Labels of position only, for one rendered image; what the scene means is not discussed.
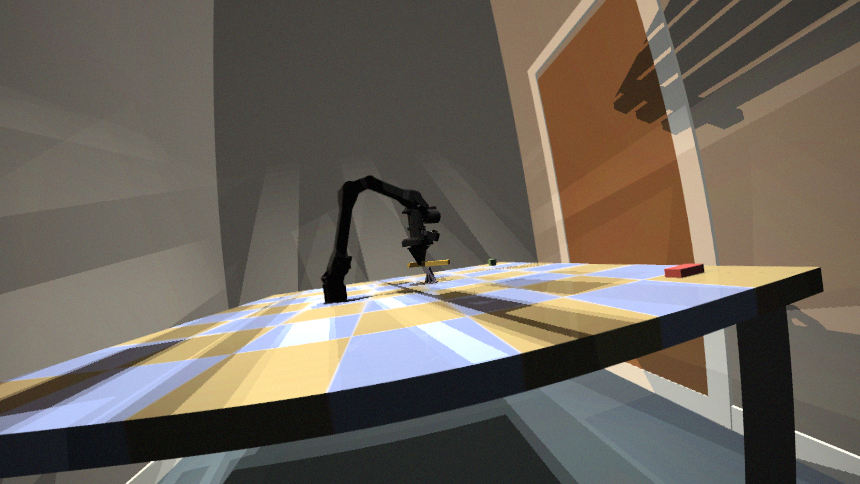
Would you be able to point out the yellow bar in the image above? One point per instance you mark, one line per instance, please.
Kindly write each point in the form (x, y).
(429, 263)

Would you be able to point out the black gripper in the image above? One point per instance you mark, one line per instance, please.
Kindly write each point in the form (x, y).
(418, 247)

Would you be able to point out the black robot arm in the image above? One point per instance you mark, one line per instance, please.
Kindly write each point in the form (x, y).
(334, 290)

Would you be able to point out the red rectangular block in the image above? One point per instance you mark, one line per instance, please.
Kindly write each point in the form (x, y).
(684, 270)

